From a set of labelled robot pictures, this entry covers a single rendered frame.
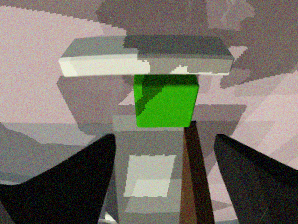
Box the green block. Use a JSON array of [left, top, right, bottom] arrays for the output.
[[133, 73, 200, 128]]

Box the tan cardboard box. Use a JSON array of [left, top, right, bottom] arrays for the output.
[[0, 35, 234, 224]]

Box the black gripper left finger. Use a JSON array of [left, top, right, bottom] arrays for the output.
[[0, 135, 117, 224]]

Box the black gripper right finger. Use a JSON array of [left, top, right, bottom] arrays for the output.
[[214, 133, 298, 224]]

